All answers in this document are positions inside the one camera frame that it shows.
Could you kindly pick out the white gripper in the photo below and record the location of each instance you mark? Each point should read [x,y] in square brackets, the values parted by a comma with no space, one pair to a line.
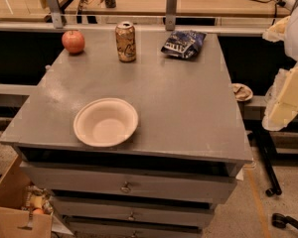
[282,97]

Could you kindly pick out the orange soda can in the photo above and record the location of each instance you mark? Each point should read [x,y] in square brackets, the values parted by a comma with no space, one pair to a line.
[125,41]

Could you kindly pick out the white paper bowl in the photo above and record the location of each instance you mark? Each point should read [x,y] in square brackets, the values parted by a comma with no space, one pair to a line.
[105,122]

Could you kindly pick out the small brown plate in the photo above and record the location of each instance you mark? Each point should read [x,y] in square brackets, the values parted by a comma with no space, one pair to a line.
[242,92]

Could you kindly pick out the black chair leg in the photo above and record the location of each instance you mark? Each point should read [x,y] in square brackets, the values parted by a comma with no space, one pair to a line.
[263,150]

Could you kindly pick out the blue chip bag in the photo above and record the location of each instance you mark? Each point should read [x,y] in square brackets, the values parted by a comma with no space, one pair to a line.
[184,44]

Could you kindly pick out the grey drawer cabinet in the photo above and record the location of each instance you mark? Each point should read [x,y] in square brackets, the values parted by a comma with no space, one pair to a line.
[142,149]

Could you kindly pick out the black caster wheel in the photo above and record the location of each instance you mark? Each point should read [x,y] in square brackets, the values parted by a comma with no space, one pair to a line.
[281,221]

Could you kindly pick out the red apple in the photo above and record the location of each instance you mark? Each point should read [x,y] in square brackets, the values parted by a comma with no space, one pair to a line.
[73,41]

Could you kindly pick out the cardboard box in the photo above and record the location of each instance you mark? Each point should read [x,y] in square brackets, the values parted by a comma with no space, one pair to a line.
[14,220]

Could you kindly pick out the metal bracket middle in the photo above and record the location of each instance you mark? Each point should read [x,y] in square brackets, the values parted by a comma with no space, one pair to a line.
[170,19]

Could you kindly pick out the metal bracket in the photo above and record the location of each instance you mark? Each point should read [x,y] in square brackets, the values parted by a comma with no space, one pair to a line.
[170,19]
[56,13]

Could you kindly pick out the metal bracket left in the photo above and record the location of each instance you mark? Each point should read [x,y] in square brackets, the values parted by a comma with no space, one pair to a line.
[56,13]

